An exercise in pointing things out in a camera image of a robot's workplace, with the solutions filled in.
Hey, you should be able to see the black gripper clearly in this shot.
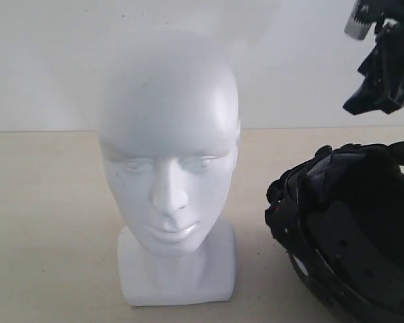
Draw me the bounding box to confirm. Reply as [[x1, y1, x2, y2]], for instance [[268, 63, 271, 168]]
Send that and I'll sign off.
[[343, 1, 404, 116]]

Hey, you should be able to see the black helmet with tinted visor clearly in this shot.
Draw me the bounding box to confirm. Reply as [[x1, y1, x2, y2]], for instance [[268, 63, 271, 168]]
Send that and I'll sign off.
[[265, 141, 404, 322]]

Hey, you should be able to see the white mannequin head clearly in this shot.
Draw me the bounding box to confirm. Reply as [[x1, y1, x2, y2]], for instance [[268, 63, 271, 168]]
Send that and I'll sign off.
[[96, 32, 242, 307]]

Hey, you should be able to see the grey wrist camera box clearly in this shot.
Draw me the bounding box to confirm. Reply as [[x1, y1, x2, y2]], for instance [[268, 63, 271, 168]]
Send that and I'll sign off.
[[344, 0, 374, 41]]

